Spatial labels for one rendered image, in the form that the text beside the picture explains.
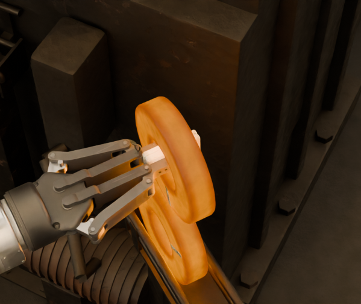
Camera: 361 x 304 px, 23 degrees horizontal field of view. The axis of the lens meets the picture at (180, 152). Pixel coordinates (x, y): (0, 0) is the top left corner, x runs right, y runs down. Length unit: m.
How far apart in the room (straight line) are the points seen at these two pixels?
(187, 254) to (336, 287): 0.88
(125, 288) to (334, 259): 0.74
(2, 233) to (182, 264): 0.28
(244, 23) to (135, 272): 0.43
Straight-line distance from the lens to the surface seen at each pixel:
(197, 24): 1.20
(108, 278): 1.38
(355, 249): 2.03
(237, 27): 1.20
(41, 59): 1.27
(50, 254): 1.41
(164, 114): 1.01
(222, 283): 1.18
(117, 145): 1.05
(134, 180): 1.02
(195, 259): 1.14
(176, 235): 1.12
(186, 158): 0.98
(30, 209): 0.99
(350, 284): 1.98
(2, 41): 1.43
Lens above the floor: 1.75
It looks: 55 degrees down
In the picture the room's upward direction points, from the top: straight up
